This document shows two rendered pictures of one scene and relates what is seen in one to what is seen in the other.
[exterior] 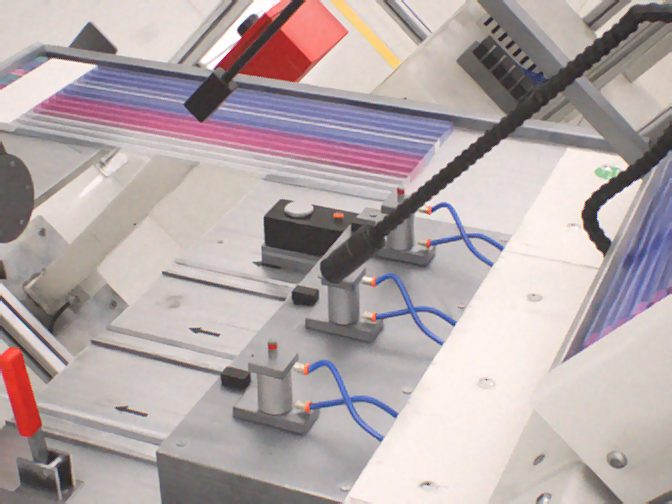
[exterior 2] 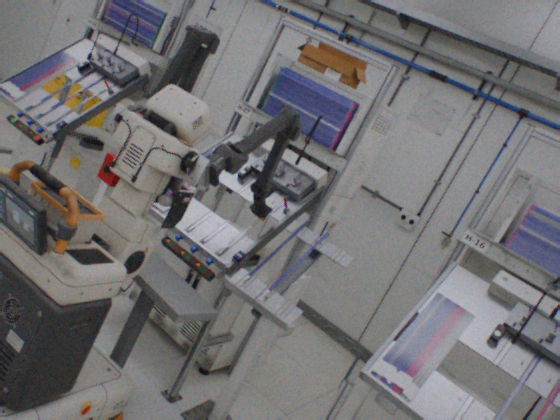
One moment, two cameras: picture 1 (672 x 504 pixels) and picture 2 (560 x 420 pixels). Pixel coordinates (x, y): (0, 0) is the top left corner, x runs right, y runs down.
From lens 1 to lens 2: 2.53 m
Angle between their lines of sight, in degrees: 56
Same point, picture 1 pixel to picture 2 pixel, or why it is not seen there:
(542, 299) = (288, 154)
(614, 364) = (343, 146)
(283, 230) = (244, 175)
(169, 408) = (274, 198)
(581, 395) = (341, 150)
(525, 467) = (331, 161)
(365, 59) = not seen: outside the picture
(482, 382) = (303, 164)
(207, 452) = (300, 190)
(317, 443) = (303, 181)
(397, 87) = (89, 162)
